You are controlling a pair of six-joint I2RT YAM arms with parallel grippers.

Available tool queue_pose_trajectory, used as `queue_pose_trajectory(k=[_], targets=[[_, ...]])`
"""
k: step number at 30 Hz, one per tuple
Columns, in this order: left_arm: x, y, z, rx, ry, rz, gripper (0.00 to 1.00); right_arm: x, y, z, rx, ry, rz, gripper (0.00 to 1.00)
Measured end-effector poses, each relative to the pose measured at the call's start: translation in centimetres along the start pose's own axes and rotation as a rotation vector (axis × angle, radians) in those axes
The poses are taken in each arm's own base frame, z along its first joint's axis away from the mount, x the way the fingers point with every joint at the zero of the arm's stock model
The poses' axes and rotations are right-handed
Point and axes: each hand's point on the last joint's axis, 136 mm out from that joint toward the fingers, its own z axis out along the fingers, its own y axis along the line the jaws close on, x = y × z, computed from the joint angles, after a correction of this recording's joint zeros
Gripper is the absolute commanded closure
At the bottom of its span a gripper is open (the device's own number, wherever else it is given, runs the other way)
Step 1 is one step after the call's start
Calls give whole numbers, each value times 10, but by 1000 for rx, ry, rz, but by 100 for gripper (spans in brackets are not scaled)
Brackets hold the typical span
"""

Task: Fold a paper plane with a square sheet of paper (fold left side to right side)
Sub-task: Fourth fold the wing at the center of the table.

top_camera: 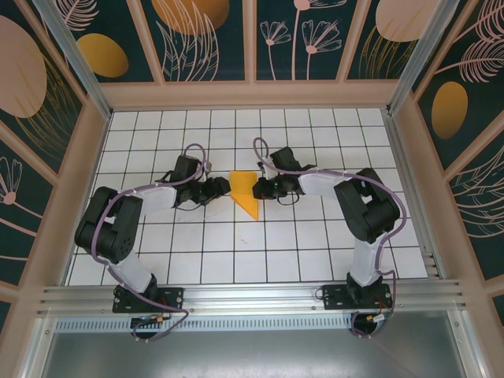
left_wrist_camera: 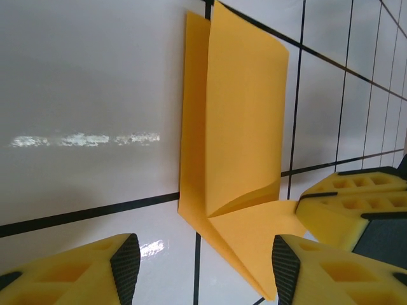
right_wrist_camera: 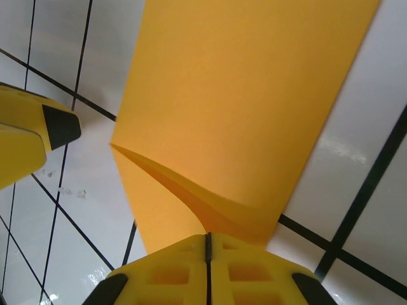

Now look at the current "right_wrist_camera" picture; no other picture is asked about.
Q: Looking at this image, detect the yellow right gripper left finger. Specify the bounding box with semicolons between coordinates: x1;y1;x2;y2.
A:
81;233;210;305

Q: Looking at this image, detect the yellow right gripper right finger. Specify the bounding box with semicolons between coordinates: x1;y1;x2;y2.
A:
209;233;329;305

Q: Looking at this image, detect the yellow paper sheet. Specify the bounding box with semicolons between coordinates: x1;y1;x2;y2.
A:
109;0;382;255

